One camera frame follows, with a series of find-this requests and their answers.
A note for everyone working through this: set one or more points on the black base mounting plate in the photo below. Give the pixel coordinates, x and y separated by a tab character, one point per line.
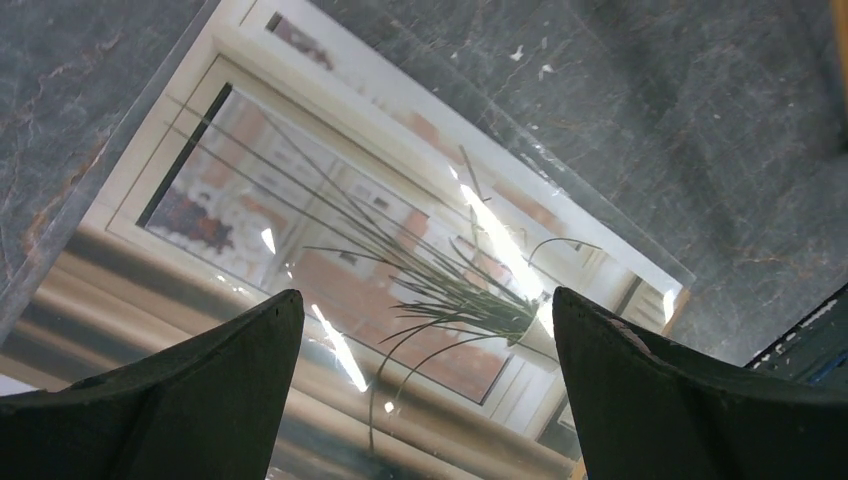
812	352

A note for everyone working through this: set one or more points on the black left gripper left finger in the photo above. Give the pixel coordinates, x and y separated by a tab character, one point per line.
206	408

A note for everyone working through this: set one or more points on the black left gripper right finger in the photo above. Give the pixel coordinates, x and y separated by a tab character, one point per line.
647	407

